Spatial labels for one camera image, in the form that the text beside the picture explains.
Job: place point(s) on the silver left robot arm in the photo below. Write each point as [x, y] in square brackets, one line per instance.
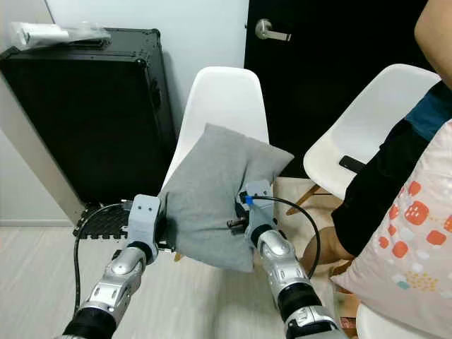
[113, 289]

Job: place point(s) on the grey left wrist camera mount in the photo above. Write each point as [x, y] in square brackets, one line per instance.
[143, 219]

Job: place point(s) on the pink pillow with coloured spots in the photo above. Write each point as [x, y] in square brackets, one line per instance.
[409, 240]

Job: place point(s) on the black remote control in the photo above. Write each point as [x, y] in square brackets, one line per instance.
[352, 164]

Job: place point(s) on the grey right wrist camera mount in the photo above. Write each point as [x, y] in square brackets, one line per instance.
[258, 215]

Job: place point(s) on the person's bare forearm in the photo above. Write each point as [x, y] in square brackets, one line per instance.
[434, 28]

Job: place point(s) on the grey pillow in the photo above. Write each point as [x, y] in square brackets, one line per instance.
[205, 198]

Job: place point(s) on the white item in clear wrap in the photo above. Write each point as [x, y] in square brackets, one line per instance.
[42, 34]

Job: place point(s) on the black door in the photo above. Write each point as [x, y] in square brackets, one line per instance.
[339, 42]

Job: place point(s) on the black flight case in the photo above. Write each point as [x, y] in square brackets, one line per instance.
[85, 120]

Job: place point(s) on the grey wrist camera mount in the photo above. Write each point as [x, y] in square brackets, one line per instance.
[258, 215]
[143, 219]

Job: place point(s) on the white shell chair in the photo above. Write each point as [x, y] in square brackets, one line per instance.
[219, 99]
[374, 113]

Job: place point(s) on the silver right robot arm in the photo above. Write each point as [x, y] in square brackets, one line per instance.
[282, 275]

